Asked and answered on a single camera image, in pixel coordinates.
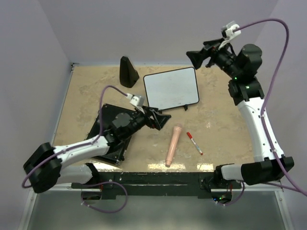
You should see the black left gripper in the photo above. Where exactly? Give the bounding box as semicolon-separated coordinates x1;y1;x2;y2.
123;105;170;139

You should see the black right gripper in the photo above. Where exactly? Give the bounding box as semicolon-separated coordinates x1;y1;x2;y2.
186;37;240;79

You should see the white whiteboard black frame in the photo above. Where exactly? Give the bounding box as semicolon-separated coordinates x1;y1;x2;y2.
143;67;200;110

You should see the red capped whiteboard marker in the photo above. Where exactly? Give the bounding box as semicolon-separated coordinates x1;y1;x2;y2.
187;132;203;155

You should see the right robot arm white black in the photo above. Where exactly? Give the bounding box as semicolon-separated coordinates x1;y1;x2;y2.
186;39;294;188

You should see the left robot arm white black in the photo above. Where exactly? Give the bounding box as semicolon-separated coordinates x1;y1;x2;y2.
23;106;171;194

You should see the pink toy microphone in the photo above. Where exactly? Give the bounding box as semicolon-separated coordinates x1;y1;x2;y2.
165;124;182;168

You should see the black cone-shaped object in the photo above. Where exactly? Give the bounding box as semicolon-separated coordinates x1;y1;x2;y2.
119;56;140;88

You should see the black hard case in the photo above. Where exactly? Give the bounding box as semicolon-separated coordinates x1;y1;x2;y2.
85;103;139;166

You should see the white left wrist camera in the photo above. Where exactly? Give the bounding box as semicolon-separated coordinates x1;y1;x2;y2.
126;93;145;107

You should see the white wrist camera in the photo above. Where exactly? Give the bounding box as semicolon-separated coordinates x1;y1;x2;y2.
221;21;241;40
126;93;145;107

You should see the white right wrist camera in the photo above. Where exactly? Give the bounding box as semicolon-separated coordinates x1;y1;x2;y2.
221;21;241;40

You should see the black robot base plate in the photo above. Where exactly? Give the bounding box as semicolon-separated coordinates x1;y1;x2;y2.
71;171;243;201

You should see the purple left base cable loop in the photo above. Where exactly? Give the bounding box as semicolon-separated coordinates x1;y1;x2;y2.
81;181;128;213

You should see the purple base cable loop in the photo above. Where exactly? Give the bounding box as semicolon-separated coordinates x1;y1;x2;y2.
215;181;246;207
81;181;128;213

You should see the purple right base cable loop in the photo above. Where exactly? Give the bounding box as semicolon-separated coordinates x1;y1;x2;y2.
215;181;246;207

